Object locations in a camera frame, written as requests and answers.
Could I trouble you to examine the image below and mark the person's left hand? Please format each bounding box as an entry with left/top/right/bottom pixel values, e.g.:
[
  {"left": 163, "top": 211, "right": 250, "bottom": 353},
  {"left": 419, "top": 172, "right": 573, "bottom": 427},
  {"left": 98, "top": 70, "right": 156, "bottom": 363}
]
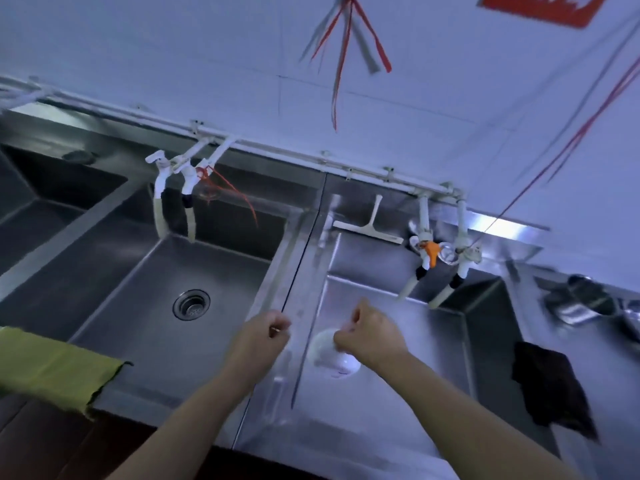
[{"left": 222, "top": 309, "right": 293, "bottom": 391}]

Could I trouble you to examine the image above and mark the person's right hand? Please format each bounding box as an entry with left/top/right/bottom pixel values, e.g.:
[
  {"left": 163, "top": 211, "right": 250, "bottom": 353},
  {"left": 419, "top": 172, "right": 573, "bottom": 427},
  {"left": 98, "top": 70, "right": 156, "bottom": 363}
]
[{"left": 333, "top": 298, "right": 409, "bottom": 375}]

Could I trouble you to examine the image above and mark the stainless steel sink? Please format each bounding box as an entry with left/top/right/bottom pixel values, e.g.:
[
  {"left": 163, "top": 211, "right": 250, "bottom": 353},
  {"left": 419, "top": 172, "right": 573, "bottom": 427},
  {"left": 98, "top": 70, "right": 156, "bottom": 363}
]
[
  {"left": 0, "top": 144, "right": 129, "bottom": 275},
  {"left": 235, "top": 229, "right": 561, "bottom": 455},
  {"left": 0, "top": 182, "right": 306, "bottom": 425}
]

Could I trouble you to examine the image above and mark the dark cleaning cloth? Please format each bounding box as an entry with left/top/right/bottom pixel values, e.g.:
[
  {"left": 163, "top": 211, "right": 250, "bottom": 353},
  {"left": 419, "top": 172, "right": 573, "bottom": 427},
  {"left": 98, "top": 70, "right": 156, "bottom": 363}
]
[{"left": 511, "top": 340, "right": 601, "bottom": 443}]

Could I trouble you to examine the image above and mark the yellow woven cloth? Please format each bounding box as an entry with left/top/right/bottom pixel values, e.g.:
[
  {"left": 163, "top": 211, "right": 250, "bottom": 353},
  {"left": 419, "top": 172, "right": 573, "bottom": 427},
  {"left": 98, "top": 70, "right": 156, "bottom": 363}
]
[{"left": 0, "top": 326, "right": 133, "bottom": 418}]

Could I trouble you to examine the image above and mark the person's left forearm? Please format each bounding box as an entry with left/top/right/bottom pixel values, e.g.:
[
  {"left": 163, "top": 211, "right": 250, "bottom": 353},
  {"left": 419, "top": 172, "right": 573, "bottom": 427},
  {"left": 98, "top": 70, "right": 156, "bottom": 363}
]
[{"left": 107, "top": 374, "right": 251, "bottom": 480}]

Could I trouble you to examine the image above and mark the person's right forearm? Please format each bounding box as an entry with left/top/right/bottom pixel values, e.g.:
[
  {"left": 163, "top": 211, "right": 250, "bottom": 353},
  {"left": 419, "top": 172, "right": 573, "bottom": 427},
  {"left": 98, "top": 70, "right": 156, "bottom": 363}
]
[{"left": 385, "top": 350, "right": 586, "bottom": 480}]

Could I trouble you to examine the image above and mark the white plastic bottle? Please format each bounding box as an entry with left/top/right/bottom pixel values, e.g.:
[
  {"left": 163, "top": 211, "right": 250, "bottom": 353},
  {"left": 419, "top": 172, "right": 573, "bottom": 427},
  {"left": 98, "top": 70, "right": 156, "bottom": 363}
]
[{"left": 305, "top": 327, "right": 362, "bottom": 379}]

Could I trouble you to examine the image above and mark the round metal drain strainer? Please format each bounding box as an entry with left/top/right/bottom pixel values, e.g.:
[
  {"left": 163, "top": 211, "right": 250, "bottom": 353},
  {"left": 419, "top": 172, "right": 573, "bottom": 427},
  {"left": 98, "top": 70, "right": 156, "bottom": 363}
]
[{"left": 172, "top": 288, "right": 212, "bottom": 322}]

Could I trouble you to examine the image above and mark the white plastic squeegee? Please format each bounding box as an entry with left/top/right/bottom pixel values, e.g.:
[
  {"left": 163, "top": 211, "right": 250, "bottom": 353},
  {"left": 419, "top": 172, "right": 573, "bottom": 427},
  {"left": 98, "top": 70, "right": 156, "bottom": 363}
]
[{"left": 332, "top": 194, "right": 405, "bottom": 245}]

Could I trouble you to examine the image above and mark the steel cup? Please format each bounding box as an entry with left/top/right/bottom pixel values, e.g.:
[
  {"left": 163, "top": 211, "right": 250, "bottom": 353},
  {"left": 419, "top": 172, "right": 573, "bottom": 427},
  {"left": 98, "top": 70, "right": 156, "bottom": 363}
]
[{"left": 545, "top": 274, "right": 621, "bottom": 327}]

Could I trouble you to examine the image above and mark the white wall water pipe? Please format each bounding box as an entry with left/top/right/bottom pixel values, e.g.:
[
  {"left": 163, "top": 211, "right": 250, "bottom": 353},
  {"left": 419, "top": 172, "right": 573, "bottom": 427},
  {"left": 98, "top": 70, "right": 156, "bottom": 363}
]
[{"left": 0, "top": 74, "right": 470, "bottom": 205}]

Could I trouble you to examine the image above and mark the long red string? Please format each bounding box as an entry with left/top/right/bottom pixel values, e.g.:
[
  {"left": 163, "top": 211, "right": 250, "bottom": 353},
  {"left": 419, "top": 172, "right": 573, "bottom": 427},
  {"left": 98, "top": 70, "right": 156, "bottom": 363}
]
[{"left": 469, "top": 54, "right": 640, "bottom": 248}]

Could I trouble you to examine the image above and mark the bunch of red strings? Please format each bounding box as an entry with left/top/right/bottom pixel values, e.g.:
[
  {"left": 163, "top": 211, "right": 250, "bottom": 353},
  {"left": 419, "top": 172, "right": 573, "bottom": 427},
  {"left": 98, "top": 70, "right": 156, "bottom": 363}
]
[{"left": 309, "top": 0, "right": 393, "bottom": 131}]

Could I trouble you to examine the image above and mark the red wall sign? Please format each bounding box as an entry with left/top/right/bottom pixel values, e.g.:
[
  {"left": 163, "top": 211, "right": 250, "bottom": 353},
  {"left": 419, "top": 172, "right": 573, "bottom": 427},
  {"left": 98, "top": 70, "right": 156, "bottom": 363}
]
[{"left": 477, "top": 0, "right": 611, "bottom": 29}]

